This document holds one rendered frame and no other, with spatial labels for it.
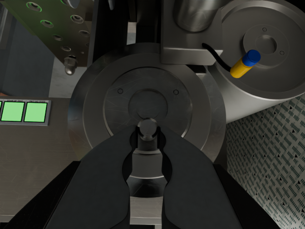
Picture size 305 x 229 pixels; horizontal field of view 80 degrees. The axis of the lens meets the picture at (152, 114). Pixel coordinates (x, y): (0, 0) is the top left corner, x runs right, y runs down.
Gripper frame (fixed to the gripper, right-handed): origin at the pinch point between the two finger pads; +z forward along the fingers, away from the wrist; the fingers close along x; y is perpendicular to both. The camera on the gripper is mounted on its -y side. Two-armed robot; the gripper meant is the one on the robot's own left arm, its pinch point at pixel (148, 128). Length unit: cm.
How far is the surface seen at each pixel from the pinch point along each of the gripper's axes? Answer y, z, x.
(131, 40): 16, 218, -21
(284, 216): 15.0, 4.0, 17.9
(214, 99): -0.1, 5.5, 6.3
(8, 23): 3, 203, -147
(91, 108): 0.5, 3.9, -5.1
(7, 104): 15, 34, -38
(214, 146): 3.3, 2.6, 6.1
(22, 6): -7.9, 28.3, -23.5
